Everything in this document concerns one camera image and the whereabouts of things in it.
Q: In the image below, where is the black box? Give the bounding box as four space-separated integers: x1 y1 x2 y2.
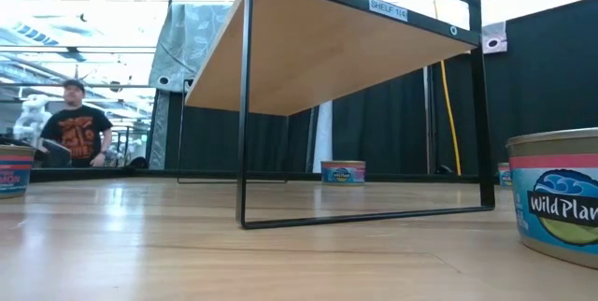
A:
40 137 72 169

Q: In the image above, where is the Wild Planet seafood can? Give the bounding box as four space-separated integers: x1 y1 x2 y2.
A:
495 162 513 188
506 126 598 270
320 160 366 185

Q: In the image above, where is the wide black curtain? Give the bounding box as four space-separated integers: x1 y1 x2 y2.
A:
331 0 598 176

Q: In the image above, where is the small grey tarp piece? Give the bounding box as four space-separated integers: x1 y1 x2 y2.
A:
480 21 509 55

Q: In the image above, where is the white fabric strip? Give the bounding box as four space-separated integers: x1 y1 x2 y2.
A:
311 100 334 174

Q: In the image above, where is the narrow black curtain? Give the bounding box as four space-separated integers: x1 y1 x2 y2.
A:
165 90 321 174

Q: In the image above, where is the grey metal pole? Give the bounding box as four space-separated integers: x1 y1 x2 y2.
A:
422 66 434 167

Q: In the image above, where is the blue red salmon can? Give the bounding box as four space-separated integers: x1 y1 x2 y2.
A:
0 144 36 200

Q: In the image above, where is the person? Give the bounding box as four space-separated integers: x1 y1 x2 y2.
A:
36 79 114 169

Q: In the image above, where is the grey tarp with grommets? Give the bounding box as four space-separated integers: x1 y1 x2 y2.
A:
148 2 237 170

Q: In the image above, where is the yellow cable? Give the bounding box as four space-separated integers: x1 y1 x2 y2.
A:
432 0 463 177

